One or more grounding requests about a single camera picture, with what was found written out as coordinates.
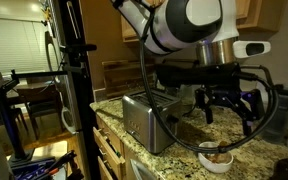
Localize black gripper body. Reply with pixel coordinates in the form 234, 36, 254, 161
200, 84, 246, 105

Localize stainless steel toaster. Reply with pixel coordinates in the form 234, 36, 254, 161
121, 89, 183, 155

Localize grey water bottle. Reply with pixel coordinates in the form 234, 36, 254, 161
262, 83, 288, 144

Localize white bowl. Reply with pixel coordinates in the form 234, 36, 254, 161
197, 141, 235, 174

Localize wooden drawer cabinet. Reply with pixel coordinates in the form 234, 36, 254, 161
92, 114, 127, 180

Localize wooden dining table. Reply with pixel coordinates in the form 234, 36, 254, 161
3, 81, 63, 104

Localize dark tripod pole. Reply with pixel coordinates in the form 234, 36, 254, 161
0, 79, 35, 164

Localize white window blinds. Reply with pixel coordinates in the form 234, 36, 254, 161
0, 16, 60, 76

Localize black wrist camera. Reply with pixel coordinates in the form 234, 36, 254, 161
155, 63, 242, 89

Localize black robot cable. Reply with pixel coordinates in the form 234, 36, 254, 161
138, 8, 280, 155

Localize wooden wall cabinet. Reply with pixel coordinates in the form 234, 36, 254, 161
120, 0, 287, 43

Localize black camera stand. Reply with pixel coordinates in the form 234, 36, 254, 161
57, 0, 102, 180

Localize black stereo camera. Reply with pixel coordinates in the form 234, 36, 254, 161
59, 43, 98, 55

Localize white cable loop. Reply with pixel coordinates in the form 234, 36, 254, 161
61, 106, 78, 135

